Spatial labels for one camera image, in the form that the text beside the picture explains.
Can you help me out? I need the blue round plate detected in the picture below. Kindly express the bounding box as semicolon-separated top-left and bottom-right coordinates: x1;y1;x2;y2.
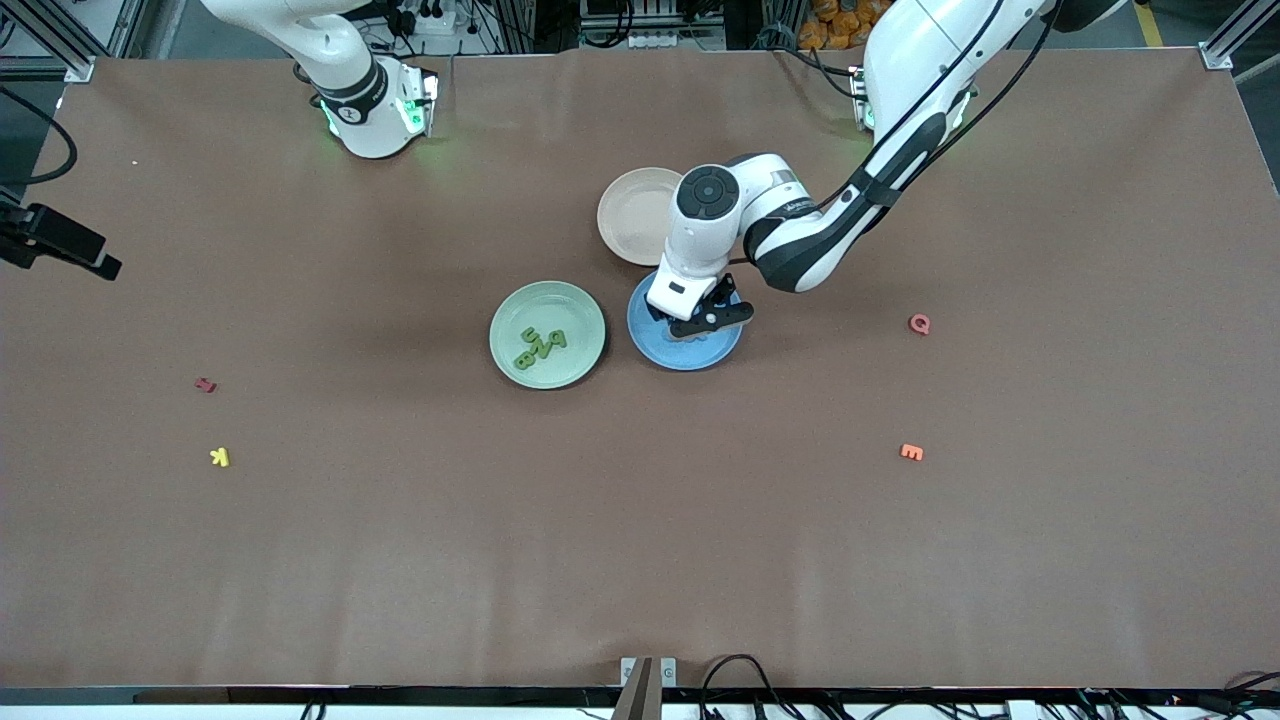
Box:
627;268;745;372

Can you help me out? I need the beige round plate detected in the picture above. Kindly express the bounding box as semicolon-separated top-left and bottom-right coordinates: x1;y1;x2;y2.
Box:
597;167;686;267

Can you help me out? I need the green round plate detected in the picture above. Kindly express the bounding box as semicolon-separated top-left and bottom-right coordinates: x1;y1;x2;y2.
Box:
489;281;607;390

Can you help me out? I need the brown table cover sheet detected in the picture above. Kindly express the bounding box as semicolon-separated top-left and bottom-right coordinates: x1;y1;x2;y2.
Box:
0;47;1280;691

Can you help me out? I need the pile of orange objects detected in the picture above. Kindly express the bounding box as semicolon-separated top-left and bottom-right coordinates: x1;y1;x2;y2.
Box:
800;0;893;51

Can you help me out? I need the white power strip with plugs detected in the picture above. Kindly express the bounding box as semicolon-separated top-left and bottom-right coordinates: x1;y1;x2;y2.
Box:
385;0;457;39

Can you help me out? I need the aluminium frame post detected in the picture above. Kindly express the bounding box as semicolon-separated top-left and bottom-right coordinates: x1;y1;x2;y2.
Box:
1200;0;1280;71
20;0;97;83

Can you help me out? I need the black looped cable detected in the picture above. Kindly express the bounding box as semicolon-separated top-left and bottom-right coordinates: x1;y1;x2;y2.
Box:
700;654;791;720

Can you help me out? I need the silver camera mount bracket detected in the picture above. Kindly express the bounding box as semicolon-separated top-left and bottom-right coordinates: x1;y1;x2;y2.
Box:
612;655;679;720

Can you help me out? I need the black table edge rail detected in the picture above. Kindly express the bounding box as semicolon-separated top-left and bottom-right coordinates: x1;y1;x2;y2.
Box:
0;684;1280;709

